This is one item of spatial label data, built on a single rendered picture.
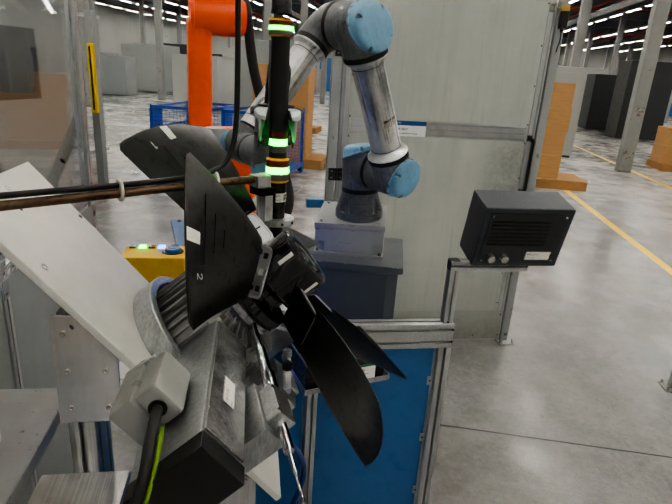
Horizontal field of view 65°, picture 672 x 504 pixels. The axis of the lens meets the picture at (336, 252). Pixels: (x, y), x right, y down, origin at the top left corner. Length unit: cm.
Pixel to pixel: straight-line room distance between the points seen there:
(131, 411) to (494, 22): 269
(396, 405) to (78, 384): 102
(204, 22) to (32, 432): 405
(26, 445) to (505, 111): 265
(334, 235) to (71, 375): 91
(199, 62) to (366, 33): 365
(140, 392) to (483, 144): 260
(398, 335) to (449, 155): 162
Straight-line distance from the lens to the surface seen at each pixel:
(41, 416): 125
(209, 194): 73
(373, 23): 136
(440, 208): 307
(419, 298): 322
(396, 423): 177
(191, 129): 109
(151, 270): 143
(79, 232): 102
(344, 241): 165
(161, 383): 72
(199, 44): 490
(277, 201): 102
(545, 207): 155
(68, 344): 98
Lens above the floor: 154
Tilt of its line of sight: 19 degrees down
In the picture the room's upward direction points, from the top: 4 degrees clockwise
